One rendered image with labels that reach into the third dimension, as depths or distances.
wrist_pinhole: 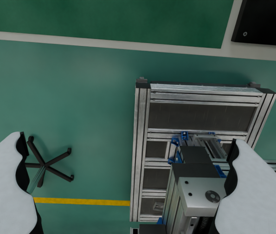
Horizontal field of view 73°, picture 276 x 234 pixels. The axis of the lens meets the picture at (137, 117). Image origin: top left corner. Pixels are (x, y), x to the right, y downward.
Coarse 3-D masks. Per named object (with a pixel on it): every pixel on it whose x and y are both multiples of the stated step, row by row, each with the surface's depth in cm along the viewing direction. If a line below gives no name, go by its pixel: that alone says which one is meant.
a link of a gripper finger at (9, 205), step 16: (0, 144) 9; (16, 144) 10; (0, 160) 8; (16, 160) 9; (0, 176) 8; (16, 176) 8; (0, 192) 7; (16, 192) 7; (0, 208) 6; (16, 208) 6; (32, 208) 7; (0, 224) 6; (16, 224) 6; (32, 224) 6
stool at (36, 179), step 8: (32, 136) 149; (32, 144) 146; (40, 160) 153; (56, 160) 154; (40, 168) 153; (48, 168) 158; (40, 176) 147; (64, 176) 162; (72, 176) 167; (32, 184) 138; (40, 184) 166
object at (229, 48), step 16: (240, 0) 44; (0, 32) 46; (16, 32) 46; (128, 48) 48; (144, 48) 49; (160, 48) 49; (176, 48) 49; (192, 48) 49; (208, 48) 49; (224, 48) 49; (240, 48) 49; (256, 48) 49; (272, 48) 49
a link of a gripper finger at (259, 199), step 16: (240, 144) 10; (240, 160) 9; (256, 160) 9; (240, 176) 8; (256, 176) 8; (272, 176) 8; (240, 192) 8; (256, 192) 8; (272, 192) 8; (224, 208) 7; (240, 208) 7; (256, 208) 7; (272, 208) 7; (224, 224) 6; (240, 224) 6; (256, 224) 6; (272, 224) 6
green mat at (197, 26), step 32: (0, 0) 43; (32, 0) 43; (64, 0) 43; (96, 0) 43; (128, 0) 43; (160, 0) 43; (192, 0) 44; (224, 0) 44; (32, 32) 46; (64, 32) 46; (96, 32) 46; (128, 32) 47; (160, 32) 47; (192, 32) 47; (224, 32) 47
